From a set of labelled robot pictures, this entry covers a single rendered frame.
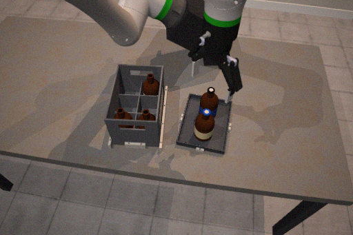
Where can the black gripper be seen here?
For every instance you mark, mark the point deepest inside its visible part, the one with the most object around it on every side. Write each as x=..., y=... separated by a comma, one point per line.
x=219, y=54

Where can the grey divided crate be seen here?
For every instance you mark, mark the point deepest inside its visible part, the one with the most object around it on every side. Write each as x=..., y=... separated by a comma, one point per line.
x=127, y=93

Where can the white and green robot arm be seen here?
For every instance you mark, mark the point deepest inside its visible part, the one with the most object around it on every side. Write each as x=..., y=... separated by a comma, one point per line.
x=221, y=18

